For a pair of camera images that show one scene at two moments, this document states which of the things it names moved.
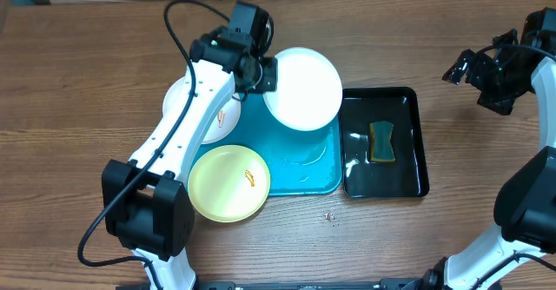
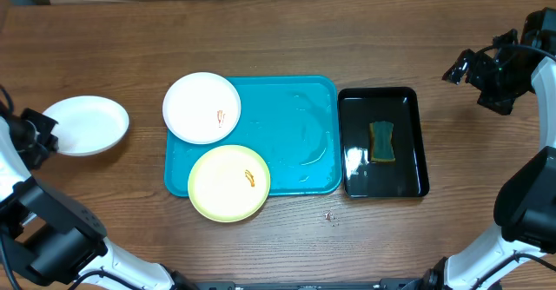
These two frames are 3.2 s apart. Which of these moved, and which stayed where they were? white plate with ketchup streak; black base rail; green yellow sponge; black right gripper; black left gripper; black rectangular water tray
Moved: black left gripper; white plate with ketchup streak
Stayed: black rectangular water tray; black right gripper; green yellow sponge; black base rail
